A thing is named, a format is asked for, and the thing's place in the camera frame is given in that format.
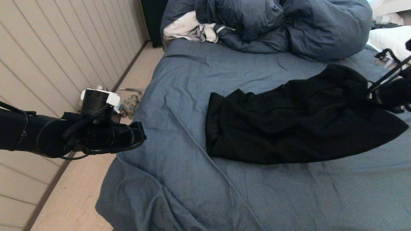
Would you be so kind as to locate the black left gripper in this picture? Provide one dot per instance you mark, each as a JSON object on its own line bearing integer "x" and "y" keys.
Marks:
{"x": 136, "y": 134}

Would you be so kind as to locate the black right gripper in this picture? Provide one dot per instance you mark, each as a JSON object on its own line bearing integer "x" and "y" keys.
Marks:
{"x": 375, "y": 93}

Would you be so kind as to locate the black hoodie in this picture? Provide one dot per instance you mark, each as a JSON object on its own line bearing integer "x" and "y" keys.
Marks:
{"x": 289, "y": 128}

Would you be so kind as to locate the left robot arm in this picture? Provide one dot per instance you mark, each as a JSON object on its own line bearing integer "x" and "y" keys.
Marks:
{"x": 19, "y": 131}

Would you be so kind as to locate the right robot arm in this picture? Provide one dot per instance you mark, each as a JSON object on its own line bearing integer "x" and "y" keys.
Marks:
{"x": 399, "y": 93}

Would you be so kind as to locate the thin metal stick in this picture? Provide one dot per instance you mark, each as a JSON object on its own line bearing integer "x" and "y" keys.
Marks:
{"x": 131, "y": 89}

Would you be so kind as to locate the white pillow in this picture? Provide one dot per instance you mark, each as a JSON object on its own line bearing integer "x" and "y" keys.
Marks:
{"x": 391, "y": 41}

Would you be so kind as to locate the blue-sheeted bed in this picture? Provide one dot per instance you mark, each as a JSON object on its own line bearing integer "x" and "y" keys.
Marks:
{"x": 192, "y": 176}

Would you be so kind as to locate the beige crumpled item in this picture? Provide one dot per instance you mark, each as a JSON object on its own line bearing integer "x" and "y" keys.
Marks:
{"x": 385, "y": 20}

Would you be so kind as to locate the dark blue duvet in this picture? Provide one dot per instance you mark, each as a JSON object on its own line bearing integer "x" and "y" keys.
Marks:
{"x": 321, "y": 32}

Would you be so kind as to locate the white blanket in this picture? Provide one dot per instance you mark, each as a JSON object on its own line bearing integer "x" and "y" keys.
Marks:
{"x": 391, "y": 5}

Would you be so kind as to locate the crumpled white garment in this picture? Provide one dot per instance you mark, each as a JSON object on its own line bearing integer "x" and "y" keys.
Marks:
{"x": 183, "y": 28}

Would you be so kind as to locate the black cabinet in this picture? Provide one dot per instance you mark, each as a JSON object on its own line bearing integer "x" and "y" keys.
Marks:
{"x": 154, "y": 19}

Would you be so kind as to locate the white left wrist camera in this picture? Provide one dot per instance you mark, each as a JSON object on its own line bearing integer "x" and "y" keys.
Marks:
{"x": 118, "y": 107}

